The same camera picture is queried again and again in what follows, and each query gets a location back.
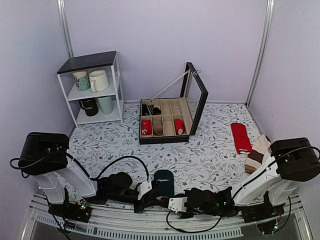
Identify dark green sock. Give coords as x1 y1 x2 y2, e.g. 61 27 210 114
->
153 169 175 198

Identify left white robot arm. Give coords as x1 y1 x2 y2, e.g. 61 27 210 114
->
17 132 162 217

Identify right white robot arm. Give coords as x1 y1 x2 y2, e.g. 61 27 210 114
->
184 137 320 218

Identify black socks in box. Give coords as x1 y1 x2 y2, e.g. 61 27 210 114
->
141 99 162 116

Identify floral tablecloth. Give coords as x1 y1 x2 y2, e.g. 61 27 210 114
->
69 103 261 194

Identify rolled tan sock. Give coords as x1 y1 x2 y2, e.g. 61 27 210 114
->
152 118 163 137

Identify rolled red sock left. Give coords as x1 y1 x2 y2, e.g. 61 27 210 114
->
141 119 152 136

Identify rolled red sock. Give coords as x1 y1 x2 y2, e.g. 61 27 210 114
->
141 119 152 136
174 118 185 136

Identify rolled red sock right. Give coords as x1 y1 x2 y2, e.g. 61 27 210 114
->
174 118 185 136

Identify black compartment storage box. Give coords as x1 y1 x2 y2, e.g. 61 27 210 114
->
138 62 209 145

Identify red folded sock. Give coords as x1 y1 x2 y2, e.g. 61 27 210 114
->
230 123 252 155

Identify pale green tumbler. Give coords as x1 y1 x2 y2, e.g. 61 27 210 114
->
97 96 113 115

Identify beige and brown sock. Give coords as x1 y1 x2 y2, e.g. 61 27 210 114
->
244 134 271 174

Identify black mug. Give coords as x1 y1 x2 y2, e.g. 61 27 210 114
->
78 98 99 117

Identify white ceramic mug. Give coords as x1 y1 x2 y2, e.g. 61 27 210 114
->
89 70 109 93

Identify white shelf with black top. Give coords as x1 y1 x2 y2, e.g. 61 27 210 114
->
57 50 124 127

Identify patterned teal mug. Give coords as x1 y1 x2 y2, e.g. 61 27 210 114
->
72 70 91 92

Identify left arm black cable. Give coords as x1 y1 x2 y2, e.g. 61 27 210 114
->
9 149 151 186

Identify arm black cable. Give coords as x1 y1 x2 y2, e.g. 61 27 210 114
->
9 149 151 186
165 145 320 234

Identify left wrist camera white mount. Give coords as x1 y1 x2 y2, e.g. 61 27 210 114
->
137 180 152 201

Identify aluminium front rail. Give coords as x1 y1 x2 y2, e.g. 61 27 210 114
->
17 193 319 240

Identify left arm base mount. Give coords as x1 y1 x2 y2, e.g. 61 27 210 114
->
48 188 92 223

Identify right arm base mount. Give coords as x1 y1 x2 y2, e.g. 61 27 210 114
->
241 191 292 236

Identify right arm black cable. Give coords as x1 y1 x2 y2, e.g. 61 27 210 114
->
165 145 320 234

